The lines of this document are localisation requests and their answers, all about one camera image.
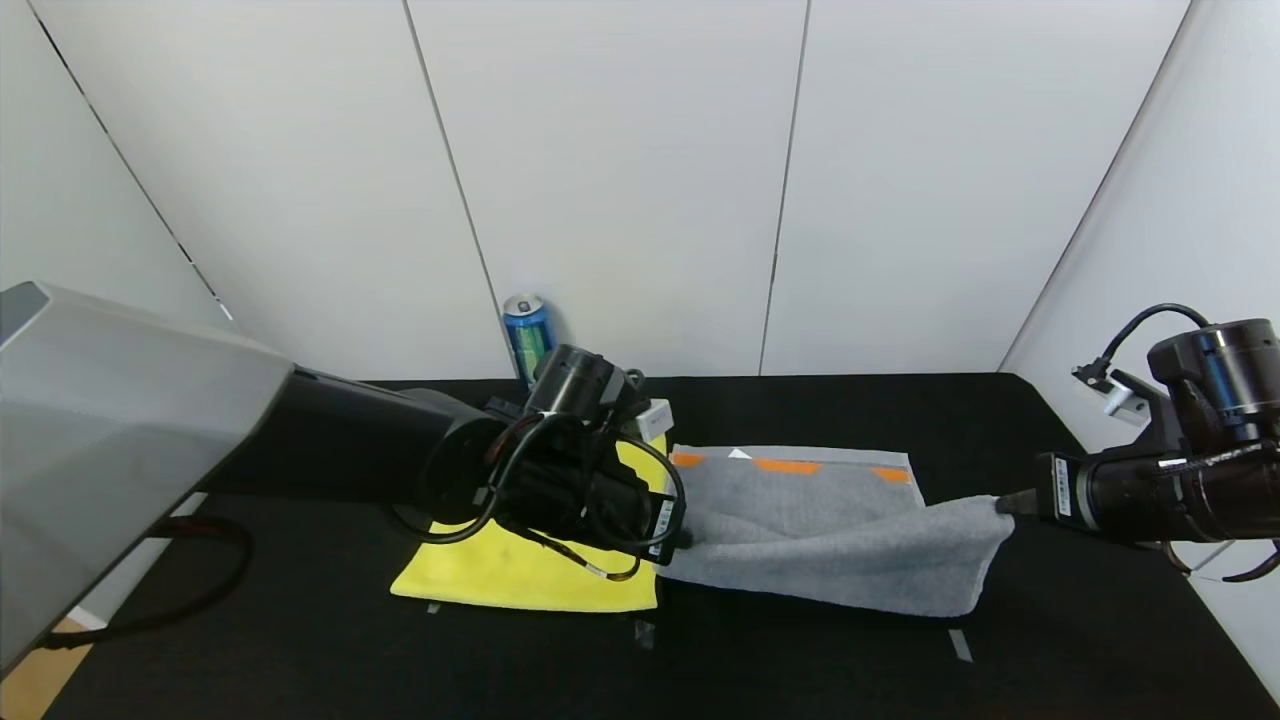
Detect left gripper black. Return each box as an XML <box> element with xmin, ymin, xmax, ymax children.
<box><xmin>598</xmin><ymin>491</ymin><xmax>696</xmax><ymax>567</ymax></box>

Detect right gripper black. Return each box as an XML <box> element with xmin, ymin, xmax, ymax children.
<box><xmin>994</xmin><ymin>451</ymin><xmax>1184</xmax><ymax>542</ymax></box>

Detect grey terry towel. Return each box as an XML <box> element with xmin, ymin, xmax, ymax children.
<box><xmin>655</xmin><ymin>445</ymin><xmax>1016</xmax><ymax>618</ymax></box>

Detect yellow microfibre towel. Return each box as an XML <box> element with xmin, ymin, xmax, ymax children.
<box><xmin>390</xmin><ymin>432</ymin><xmax>669</xmax><ymax>613</ymax></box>

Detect black table cloth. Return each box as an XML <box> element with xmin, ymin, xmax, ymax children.
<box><xmin>40</xmin><ymin>372</ymin><xmax>1280</xmax><ymax>720</ymax></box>

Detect blue drink can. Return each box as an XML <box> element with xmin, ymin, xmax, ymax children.
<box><xmin>502</xmin><ymin>293</ymin><xmax>557</xmax><ymax>391</ymax></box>

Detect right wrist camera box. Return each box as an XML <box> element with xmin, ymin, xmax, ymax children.
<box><xmin>1072</xmin><ymin>365</ymin><xmax>1151</xmax><ymax>426</ymax></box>

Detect black left wrist cables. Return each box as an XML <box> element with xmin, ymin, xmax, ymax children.
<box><xmin>385</xmin><ymin>370</ymin><xmax>691</xmax><ymax>583</ymax></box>

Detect black wrist cables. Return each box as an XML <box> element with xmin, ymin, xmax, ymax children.
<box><xmin>1095</xmin><ymin>302</ymin><xmax>1280</xmax><ymax>583</ymax></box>
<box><xmin>385</xmin><ymin>370</ymin><xmax>691</xmax><ymax>583</ymax></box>

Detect black right wrist cables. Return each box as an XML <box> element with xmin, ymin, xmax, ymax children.
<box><xmin>1095</xmin><ymin>302</ymin><xmax>1280</xmax><ymax>583</ymax></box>

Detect thick black left arm hose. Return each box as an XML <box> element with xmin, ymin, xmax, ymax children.
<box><xmin>40</xmin><ymin>515</ymin><xmax>253</xmax><ymax>651</ymax></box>

